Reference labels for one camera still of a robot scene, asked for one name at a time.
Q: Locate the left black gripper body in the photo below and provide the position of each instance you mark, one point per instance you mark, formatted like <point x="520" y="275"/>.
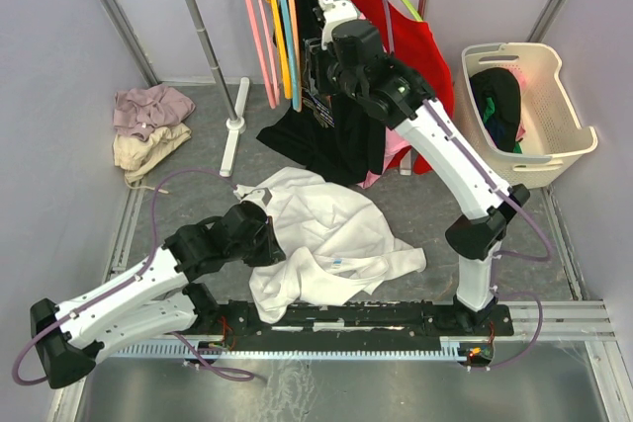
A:
<point x="259" y="251"/>

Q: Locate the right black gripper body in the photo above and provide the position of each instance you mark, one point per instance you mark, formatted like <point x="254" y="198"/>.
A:
<point x="324" y="75"/>

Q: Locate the white t shirt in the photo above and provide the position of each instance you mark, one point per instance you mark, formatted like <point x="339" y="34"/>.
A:
<point x="337" y="242"/>

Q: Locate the orange wavy hanger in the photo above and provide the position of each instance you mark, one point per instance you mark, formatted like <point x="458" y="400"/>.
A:
<point x="295" y="34"/>

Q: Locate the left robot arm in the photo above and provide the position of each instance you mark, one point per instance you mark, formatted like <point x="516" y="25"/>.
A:
<point x="159" y="295"/>

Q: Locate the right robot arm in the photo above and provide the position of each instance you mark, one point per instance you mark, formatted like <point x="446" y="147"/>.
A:
<point x="349" y="59"/>

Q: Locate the black t shirt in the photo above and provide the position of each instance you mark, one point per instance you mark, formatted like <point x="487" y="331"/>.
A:
<point x="331" y="135"/>

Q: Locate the yellow hanger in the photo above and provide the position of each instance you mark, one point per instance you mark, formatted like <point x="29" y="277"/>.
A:
<point x="281" y="46"/>

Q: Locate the red t shirt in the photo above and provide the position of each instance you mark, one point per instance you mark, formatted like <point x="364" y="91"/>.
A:
<point x="414" y="46"/>

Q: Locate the pink t shirt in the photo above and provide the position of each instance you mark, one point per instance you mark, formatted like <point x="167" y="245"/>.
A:
<point x="395" y="149"/>

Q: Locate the blue hanger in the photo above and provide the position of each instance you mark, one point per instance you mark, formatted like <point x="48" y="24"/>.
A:
<point x="296" y="99"/>

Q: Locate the pink wavy hanger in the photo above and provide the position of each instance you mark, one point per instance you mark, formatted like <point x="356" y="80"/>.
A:
<point x="268" y="66"/>

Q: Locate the beige crumpled cloth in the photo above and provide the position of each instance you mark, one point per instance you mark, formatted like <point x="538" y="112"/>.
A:
<point x="136" y="157"/>

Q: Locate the dark clothes in basket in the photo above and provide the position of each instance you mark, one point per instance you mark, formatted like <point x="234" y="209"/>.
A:
<point x="497" y="96"/>

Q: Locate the mauve crumpled cloth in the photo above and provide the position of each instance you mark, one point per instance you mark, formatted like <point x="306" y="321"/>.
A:
<point x="139" y="112"/>

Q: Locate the cream laundry basket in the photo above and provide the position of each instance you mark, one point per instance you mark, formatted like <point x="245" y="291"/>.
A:
<point x="553" y="139"/>

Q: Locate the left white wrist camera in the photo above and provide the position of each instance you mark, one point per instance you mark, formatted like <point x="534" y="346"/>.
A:
<point x="260" y="196"/>

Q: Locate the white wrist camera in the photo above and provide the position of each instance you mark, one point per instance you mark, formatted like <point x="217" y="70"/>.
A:
<point x="335" y="13"/>
<point x="260" y="196"/>

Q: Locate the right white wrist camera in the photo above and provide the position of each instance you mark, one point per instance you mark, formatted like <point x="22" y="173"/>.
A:
<point x="335" y="13"/>

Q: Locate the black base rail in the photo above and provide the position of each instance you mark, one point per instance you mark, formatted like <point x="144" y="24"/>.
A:
<point x="385" y="330"/>

